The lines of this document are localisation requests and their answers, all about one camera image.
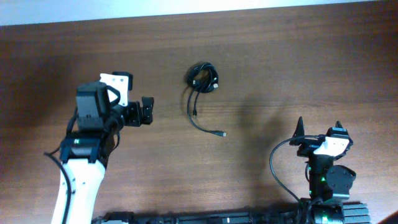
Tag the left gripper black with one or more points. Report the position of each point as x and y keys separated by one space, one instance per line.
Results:
x=135 y=119

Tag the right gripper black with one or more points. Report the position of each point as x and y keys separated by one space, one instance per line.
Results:
x=309 y=146

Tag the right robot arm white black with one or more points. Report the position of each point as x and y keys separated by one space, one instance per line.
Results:
x=329 y=184

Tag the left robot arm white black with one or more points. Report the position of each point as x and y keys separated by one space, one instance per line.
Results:
x=93 y=133

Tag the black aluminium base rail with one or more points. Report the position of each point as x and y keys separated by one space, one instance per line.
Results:
x=352 y=213

